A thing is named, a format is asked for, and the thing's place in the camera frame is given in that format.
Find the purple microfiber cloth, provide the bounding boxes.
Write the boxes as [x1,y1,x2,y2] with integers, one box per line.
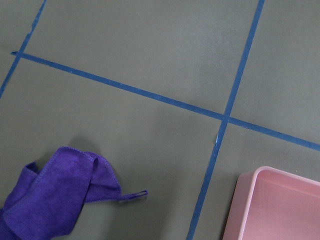
[0,146,148,240]

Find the pink plastic bin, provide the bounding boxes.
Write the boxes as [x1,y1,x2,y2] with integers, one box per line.
[223,166,320,240]

